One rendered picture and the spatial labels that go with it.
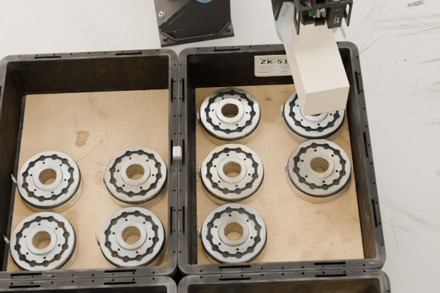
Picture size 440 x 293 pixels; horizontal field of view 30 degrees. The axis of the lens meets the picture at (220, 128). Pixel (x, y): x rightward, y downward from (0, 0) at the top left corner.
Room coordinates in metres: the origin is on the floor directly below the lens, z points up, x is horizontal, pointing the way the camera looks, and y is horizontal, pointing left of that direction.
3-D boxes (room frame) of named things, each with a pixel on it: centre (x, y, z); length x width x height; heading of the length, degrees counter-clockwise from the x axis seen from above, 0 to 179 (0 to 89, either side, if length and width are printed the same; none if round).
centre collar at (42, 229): (0.51, 0.29, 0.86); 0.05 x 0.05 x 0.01
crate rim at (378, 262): (0.61, -0.08, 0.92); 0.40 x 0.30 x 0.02; 178
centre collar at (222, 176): (0.61, -0.01, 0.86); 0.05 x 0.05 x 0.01
